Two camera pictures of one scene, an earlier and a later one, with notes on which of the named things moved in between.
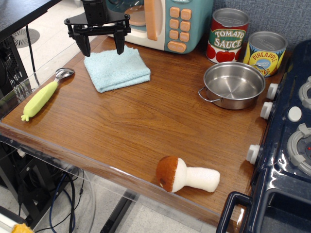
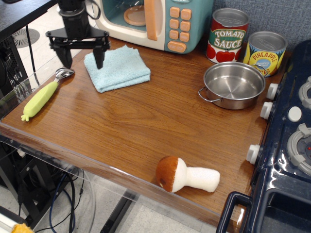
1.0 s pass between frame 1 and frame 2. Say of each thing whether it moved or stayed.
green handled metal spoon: stayed
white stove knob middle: stayed
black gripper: moved
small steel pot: stayed
